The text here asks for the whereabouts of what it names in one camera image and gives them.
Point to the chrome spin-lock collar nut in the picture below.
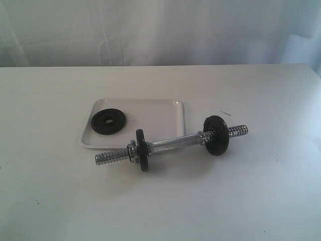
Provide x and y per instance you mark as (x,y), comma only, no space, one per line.
(132,150)

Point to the black plate without collar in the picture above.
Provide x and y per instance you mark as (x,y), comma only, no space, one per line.
(216,130)

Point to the white rectangular tray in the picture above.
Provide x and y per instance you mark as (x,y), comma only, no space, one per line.
(159,119)

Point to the white curtain backdrop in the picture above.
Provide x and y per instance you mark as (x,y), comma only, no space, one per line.
(124,33)

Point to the black weight plate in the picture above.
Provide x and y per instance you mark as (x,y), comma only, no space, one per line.
(108,121)

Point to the chrome dumbbell bar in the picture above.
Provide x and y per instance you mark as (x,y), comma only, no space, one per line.
(166,145)

